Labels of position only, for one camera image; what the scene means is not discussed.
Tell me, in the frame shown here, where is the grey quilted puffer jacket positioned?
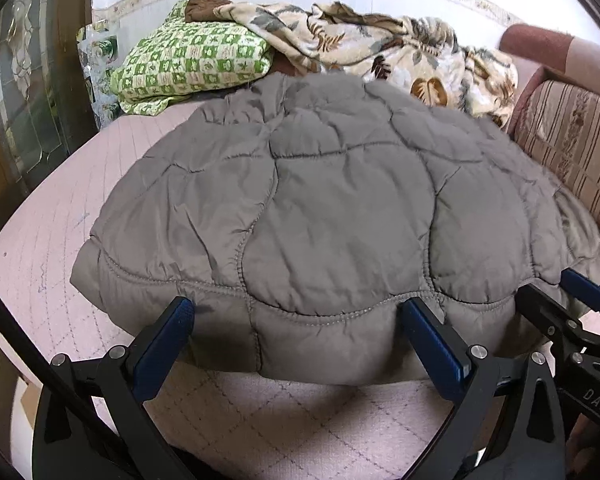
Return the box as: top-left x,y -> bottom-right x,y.
71,74 -> 600,386

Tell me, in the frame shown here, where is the person's right hand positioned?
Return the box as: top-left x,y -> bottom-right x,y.
566,415 -> 600,480

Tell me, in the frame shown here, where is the pink quilted bed sheet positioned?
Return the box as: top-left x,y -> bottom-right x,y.
0,105 -> 448,479

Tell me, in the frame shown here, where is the striped beige sofa cushion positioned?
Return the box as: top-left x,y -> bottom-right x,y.
513,80 -> 600,226

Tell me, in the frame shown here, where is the maroon sofa armrest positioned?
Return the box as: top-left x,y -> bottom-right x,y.
498,23 -> 600,134

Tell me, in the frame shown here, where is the leaf pattern fleece blanket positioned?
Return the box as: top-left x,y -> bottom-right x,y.
184,0 -> 518,127

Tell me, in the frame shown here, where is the dark wooden glass door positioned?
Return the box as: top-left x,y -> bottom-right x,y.
0,0 -> 97,231

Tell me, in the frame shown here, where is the green checkered pillow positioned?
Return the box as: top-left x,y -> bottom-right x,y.
109,0 -> 274,116

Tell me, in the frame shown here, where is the plastic wrapped item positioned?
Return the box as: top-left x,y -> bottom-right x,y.
76,20 -> 121,130

